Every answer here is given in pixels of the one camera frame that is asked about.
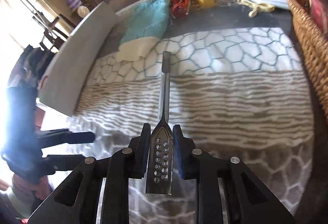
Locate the teal knitted mitt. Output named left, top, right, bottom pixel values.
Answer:
left=116, top=0, right=170, bottom=62

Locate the perforated metal spatula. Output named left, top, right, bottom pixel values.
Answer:
left=146, top=51, right=174, bottom=195

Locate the person left hand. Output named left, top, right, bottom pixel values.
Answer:
left=11, top=174, right=53, bottom=200

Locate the round cookie tin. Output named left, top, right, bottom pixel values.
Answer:
left=77, top=5, right=90, bottom=18

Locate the patterned blanket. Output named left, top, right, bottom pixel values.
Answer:
left=71, top=0, right=314, bottom=214

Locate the white cardboard box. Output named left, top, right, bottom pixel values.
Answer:
left=38, top=2, right=118, bottom=116

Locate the red corkscrew opener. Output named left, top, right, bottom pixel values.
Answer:
left=171, top=0, right=191, bottom=18

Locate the cream plastic clip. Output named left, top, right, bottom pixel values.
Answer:
left=237, top=0, right=275, bottom=18

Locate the wicker basket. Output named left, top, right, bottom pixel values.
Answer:
left=287, top=0, right=327, bottom=112

